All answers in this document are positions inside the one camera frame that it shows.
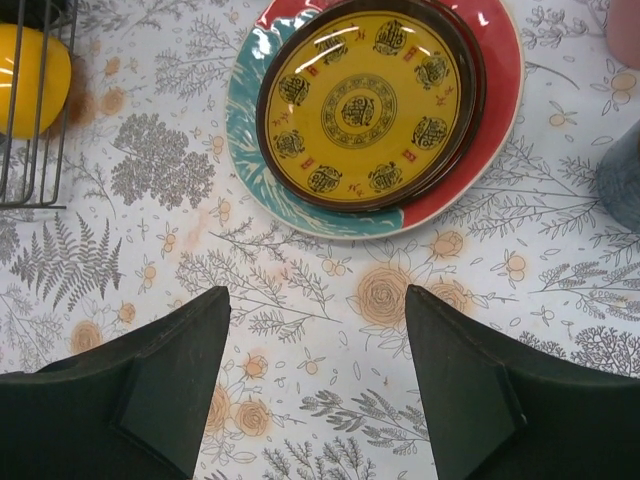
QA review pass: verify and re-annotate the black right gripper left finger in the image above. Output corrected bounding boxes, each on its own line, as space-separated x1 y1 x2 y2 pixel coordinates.
1 286 230 479

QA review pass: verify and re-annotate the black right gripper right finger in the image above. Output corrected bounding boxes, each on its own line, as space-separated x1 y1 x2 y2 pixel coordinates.
405 285 639 479

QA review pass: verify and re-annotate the dark blue mug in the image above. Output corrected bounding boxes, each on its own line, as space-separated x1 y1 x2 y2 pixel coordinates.
596 121 640 233

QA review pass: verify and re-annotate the dark brown plate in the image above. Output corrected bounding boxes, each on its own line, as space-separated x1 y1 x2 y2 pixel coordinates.
397 1 487 205

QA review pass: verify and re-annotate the yellow plate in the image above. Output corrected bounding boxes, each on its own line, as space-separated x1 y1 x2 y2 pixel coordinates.
256 1 472 213

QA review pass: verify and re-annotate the large white plate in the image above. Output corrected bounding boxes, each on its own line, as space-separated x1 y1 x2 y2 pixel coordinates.
226 1 524 241

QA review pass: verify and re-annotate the pink cup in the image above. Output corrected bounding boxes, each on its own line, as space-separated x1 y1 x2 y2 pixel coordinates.
606 0 640 70

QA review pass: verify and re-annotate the floral table mat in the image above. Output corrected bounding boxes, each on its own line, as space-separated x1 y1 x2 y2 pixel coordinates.
1 1 639 479

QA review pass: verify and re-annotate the yellow bowl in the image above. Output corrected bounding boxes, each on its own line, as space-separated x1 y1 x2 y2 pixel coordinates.
1 24 72 139

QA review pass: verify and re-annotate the black wire dish rack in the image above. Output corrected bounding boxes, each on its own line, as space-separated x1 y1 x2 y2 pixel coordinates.
1 1 78 212

